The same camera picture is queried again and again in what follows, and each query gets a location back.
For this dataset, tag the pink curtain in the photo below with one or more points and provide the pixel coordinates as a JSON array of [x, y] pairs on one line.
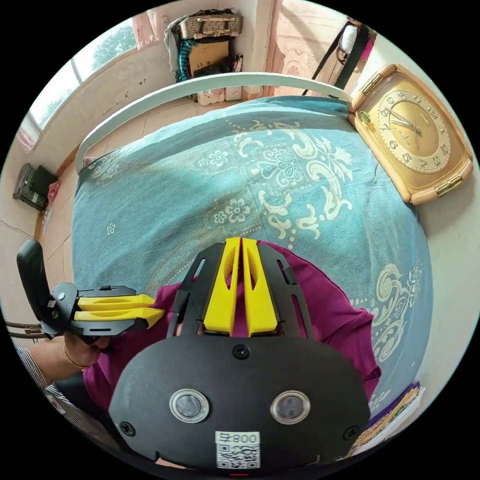
[[148, 30]]

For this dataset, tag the person's body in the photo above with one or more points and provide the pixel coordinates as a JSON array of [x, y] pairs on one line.
[[71, 408]]

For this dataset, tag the bed with teal patterned sheet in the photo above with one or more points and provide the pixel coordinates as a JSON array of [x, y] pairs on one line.
[[168, 202]]

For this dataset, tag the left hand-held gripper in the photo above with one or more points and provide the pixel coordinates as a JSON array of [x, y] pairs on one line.
[[62, 300]]

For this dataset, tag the purple short sleeve shirt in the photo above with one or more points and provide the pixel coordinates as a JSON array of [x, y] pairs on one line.
[[330, 311]]

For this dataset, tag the golden wall clock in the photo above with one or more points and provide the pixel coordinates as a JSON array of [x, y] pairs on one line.
[[412, 131]]

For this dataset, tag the window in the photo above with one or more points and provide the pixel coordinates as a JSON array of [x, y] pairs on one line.
[[108, 41]]

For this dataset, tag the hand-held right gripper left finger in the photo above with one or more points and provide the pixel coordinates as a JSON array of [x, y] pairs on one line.
[[225, 292]]

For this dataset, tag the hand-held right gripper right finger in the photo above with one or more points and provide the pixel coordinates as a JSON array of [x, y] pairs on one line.
[[260, 296]]

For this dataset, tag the black plastic crate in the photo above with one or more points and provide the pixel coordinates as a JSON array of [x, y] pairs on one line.
[[32, 185]]

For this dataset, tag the person's left forearm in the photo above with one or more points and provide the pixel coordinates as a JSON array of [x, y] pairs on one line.
[[48, 360]]

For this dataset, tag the person's left hand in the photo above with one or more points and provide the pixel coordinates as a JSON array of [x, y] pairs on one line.
[[84, 352]]

